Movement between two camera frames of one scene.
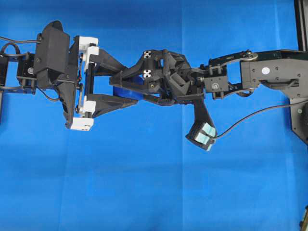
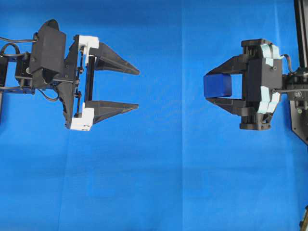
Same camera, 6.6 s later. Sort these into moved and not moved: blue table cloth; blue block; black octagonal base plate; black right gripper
Moved: blue block; black right gripper
Not moved: black octagonal base plate; blue table cloth
